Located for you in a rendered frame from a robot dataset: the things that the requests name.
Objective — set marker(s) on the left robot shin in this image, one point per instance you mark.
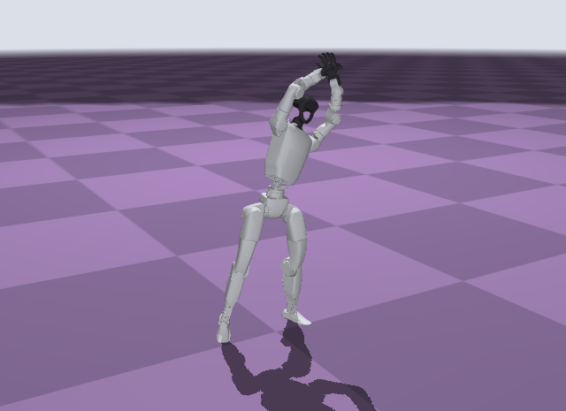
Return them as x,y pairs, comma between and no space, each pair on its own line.
292,287

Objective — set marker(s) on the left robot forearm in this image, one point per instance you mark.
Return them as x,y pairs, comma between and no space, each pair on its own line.
337,92

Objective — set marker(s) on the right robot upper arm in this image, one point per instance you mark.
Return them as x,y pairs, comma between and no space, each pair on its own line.
278,121

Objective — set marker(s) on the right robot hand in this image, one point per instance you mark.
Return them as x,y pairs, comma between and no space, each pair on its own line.
327,68

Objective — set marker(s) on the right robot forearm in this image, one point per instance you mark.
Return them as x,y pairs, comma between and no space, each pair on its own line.
310,80

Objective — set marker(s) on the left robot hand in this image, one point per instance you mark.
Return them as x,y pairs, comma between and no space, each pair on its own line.
332,72

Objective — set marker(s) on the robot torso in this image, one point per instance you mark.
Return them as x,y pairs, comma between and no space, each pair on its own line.
284,161

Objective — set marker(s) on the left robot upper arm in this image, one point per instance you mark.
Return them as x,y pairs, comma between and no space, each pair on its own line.
331,120

